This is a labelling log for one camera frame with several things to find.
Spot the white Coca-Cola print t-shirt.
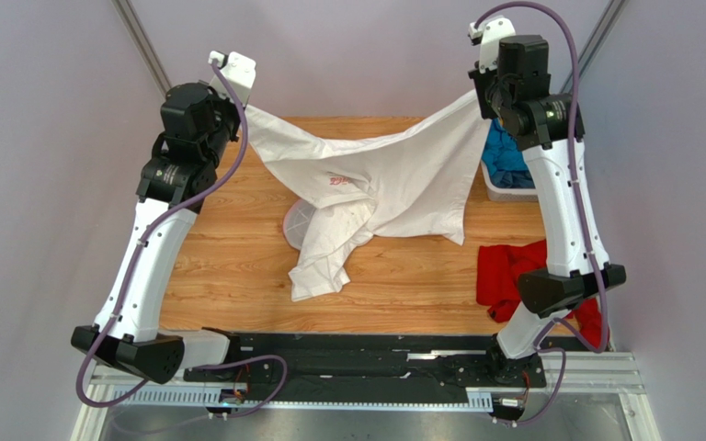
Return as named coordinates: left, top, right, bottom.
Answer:
left=246, top=91, right=491, bottom=301

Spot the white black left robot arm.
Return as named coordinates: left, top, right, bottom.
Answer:
left=71, top=81, right=251, bottom=384

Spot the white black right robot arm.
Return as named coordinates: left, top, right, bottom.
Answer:
left=468, top=29, right=626, bottom=375

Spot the blue t-shirt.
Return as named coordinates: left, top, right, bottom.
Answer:
left=482, top=119, right=528, bottom=176

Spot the dark blue denim garment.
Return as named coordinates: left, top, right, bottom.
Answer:
left=490, top=170, right=535, bottom=189

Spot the white plastic laundry basket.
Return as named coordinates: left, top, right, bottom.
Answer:
left=481, top=162, right=538, bottom=202

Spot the white mesh laundry bag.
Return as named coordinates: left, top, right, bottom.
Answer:
left=282, top=199, right=316, bottom=250

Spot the red t-shirt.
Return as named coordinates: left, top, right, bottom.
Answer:
left=476, top=240, right=602, bottom=348

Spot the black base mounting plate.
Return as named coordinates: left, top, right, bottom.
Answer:
left=182, top=331, right=596, bottom=405

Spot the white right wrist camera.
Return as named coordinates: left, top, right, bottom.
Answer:
left=468, top=16, right=516, bottom=74

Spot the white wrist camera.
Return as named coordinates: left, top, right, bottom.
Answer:
left=468, top=16, right=516, bottom=74
left=208, top=51, right=256, bottom=107

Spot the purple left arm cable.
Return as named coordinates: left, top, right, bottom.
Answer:
left=75, top=58, right=290, bottom=421

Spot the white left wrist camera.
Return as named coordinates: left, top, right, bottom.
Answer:
left=208, top=51, right=256, bottom=107

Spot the aluminium corner post left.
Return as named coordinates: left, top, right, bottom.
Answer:
left=111, top=0, right=172, bottom=96

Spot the aluminium corner post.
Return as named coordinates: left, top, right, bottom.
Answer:
left=577, top=0, right=630, bottom=82
left=111, top=0, right=172, bottom=96

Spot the aluminium corner post right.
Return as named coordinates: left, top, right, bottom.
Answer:
left=577, top=0, right=630, bottom=82

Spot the aluminium frame rail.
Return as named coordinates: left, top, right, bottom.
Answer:
left=89, top=351, right=646, bottom=413

